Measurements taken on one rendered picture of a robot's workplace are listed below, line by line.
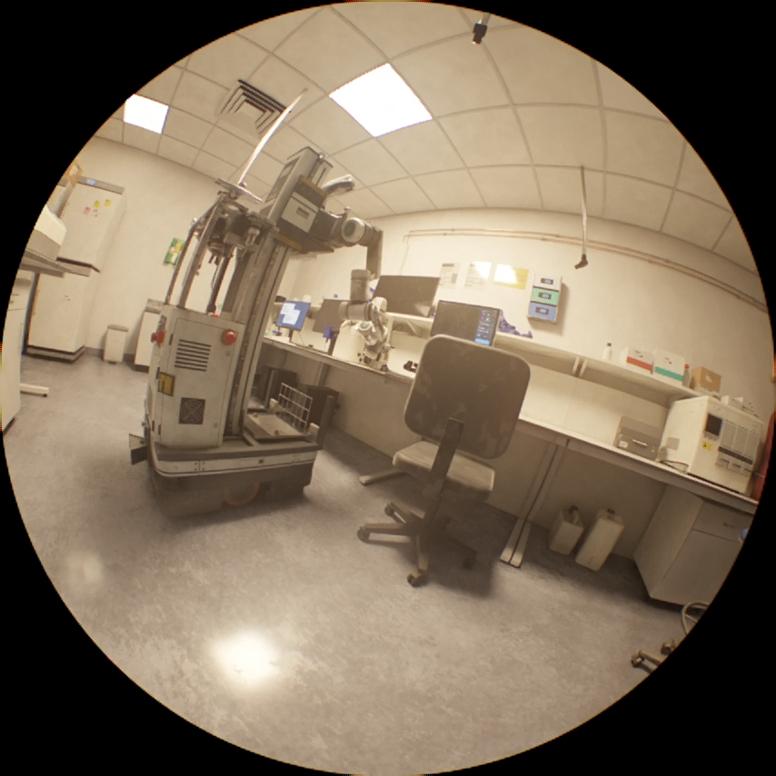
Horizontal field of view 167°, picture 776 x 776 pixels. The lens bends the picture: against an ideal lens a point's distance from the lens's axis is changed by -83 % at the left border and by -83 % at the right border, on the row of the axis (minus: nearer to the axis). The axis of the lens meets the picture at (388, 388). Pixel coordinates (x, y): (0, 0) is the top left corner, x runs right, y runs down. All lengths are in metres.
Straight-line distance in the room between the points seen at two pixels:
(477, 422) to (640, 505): 1.70
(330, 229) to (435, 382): 0.89
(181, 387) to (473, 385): 0.98
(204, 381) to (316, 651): 0.92
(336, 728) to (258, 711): 0.18
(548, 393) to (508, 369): 1.17
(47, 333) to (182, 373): 2.75
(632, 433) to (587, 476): 0.52
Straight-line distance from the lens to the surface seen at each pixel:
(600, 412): 2.10
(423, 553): 1.19
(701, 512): 1.78
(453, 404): 0.92
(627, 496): 2.24
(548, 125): 2.25
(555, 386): 2.07
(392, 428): 2.48
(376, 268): 1.38
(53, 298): 3.50
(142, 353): 3.44
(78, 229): 3.52
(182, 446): 1.05
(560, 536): 1.89
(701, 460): 1.73
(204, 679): 0.84
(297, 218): 1.26
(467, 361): 0.93
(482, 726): 0.95
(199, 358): 0.96
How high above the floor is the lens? 0.79
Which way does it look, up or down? 4 degrees down
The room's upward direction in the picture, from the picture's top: 16 degrees clockwise
